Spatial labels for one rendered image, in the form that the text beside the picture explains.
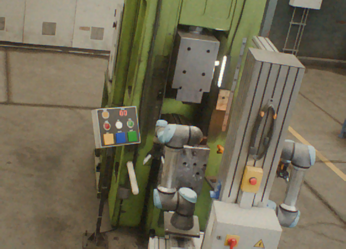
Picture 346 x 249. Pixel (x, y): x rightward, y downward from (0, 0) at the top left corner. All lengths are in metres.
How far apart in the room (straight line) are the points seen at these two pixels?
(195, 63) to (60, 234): 1.79
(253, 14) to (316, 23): 7.35
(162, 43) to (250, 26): 0.69
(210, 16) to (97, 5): 5.24
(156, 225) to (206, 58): 1.47
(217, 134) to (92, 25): 5.19
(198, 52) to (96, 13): 5.35
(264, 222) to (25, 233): 2.33
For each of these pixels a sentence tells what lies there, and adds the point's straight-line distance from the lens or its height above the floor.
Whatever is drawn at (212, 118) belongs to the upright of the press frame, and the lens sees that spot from 4.42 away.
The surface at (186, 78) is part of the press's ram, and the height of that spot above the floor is 1.45.
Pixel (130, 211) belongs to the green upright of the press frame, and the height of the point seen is 0.16.
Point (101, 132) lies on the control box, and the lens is 3.90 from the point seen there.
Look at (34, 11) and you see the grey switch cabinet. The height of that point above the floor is 0.64.
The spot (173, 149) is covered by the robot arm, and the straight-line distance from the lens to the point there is 3.16.
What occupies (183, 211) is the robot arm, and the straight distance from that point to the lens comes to 3.35.
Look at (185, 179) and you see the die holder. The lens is 4.39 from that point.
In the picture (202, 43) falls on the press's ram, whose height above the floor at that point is 1.74.
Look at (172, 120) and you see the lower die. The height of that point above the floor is 0.99.
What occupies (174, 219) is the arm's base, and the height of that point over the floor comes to 0.86.
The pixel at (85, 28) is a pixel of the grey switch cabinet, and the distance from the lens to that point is 9.29.
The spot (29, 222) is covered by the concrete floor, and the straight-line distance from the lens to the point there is 4.73.
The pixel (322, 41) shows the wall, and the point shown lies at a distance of 11.74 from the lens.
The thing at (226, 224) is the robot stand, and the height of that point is 1.22.
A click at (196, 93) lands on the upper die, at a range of 4.15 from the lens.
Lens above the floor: 2.66
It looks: 22 degrees down
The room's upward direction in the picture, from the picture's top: 11 degrees clockwise
